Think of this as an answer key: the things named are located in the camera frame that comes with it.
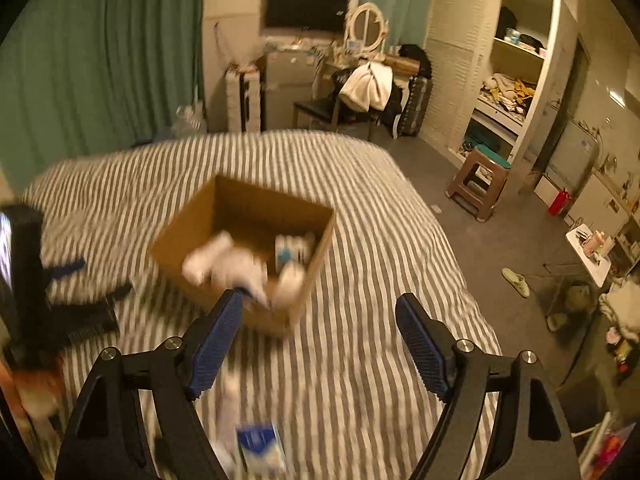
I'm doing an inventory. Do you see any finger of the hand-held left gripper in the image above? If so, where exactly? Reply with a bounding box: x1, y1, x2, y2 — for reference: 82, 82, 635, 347
95, 282, 135, 304
46, 255, 89, 282

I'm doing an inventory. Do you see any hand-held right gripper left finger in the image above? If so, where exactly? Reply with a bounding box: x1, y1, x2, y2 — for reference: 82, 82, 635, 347
55, 289, 246, 480

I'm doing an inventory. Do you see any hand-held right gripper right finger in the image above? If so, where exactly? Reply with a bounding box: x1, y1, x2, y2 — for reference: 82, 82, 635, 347
395, 292, 583, 480

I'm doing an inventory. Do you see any white soft cloth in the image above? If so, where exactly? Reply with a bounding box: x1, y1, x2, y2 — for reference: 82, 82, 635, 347
181, 231, 272, 307

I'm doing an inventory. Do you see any brown cardboard box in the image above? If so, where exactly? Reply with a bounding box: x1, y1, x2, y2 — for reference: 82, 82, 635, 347
149, 174, 337, 338

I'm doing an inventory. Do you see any blue and white carton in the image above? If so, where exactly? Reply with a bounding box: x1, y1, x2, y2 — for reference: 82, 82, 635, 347
234, 421, 287, 472

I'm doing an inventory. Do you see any person's left forearm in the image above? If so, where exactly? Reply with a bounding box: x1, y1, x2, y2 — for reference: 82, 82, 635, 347
9, 357, 67, 423

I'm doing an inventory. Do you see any blue white sock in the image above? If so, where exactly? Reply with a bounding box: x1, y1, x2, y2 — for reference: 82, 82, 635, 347
212, 374, 247, 466

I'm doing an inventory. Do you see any blue and white small box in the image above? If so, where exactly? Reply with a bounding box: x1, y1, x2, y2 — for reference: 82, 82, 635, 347
273, 233, 317, 267

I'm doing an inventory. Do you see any green slipper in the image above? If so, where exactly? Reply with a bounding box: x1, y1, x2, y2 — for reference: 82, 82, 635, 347
501, 267, 531, 299

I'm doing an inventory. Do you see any grey striped bed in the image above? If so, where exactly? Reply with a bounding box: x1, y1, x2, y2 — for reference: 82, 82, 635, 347
20, 129, 503, 480

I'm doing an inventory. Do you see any brown plastic stool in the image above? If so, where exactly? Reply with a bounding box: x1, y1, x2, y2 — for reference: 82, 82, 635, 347
446, 145, 512, 224

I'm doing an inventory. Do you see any clear plastic bag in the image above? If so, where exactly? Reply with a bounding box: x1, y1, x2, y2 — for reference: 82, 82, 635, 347
174, 104, 206, 137

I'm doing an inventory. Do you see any small white table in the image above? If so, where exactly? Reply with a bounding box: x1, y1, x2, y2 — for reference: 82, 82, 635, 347
564, 226, 617, 289

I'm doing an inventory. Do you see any red bottle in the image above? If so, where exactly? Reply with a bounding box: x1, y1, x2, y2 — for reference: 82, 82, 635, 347
548, 188, 571, 217

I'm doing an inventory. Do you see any green curtain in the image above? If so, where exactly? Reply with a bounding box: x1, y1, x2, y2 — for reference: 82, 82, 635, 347
0, 0, 208, 196

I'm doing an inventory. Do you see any striped suitcase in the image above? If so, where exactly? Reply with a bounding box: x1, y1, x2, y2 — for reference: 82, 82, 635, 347
224, 66, 264, 134

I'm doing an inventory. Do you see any dark grey suitcase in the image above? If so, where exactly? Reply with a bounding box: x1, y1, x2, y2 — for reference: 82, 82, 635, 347
399, 75, 434, 137

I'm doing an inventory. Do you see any dark chair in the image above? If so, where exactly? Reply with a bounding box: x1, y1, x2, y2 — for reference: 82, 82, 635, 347
292, 60, 352, 132

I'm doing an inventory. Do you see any grey small fridge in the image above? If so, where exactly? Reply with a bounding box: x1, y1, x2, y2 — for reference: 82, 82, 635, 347
262, 50, 322, 132

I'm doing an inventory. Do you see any white garment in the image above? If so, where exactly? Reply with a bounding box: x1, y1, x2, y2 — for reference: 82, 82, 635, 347
338, 62, 394, 111

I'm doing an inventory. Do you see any pile of clothes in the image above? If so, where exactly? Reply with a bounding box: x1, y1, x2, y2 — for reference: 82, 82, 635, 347
479, 73, 539, 117

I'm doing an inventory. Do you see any white wardrobe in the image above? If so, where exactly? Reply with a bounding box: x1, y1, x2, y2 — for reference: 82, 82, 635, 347
424, 0, 564, 172

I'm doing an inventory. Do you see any black bag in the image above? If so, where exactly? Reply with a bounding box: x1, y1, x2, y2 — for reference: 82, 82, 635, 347
397, 43, 433, 79

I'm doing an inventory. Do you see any white oval mirror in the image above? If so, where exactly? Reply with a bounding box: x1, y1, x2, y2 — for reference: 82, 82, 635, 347
344, 2, 389, 57

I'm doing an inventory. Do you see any teal window curtain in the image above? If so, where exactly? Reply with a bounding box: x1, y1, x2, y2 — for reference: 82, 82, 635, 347
359, 0, 442, 57

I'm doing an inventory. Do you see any black wall television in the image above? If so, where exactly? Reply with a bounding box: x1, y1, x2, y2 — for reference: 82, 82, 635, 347
263, 0, 350, 32

